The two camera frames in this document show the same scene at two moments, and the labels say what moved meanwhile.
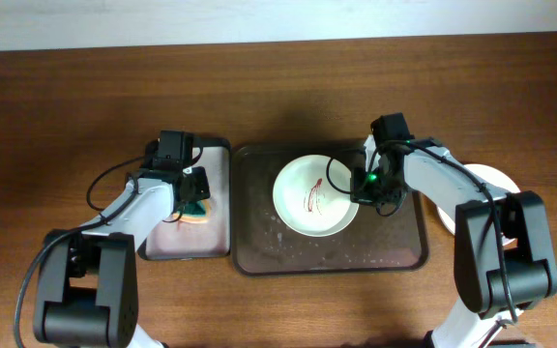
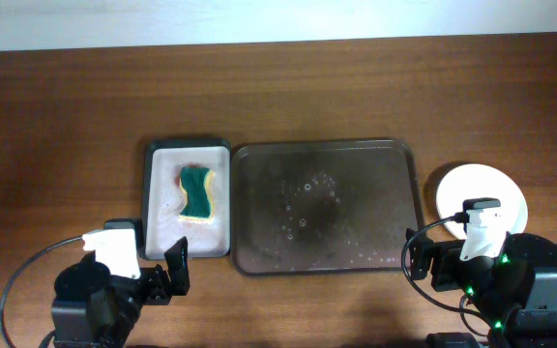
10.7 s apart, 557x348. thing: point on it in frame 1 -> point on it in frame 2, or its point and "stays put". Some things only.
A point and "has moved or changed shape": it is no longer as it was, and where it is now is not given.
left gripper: [201, 188] -> [162, 288]
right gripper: [360, 193] -> [445, 254]
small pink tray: [174, 239] stays put
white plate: [307, 202] has moved or changed shape
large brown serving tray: [370, 243] stays put
